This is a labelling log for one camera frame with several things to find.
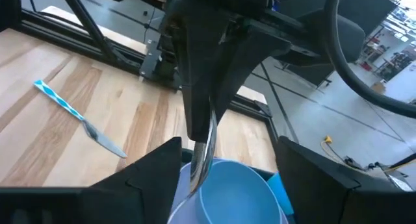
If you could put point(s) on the blue cup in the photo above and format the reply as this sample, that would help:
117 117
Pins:
279 193

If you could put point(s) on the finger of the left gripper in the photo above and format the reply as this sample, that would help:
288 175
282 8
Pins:
201 71
253 48

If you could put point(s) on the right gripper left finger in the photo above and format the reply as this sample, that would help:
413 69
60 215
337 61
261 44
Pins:
97 204

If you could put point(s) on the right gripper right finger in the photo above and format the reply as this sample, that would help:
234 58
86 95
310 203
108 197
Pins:
325 198

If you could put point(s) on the lilac plate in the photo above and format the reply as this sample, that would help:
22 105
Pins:
183 207

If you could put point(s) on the black aluminium table frame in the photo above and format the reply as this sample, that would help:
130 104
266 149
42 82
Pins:
84 22

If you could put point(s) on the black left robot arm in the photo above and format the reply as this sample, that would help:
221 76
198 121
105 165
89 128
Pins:
159 65

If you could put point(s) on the blue bowl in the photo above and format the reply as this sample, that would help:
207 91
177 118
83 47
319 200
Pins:
234 198

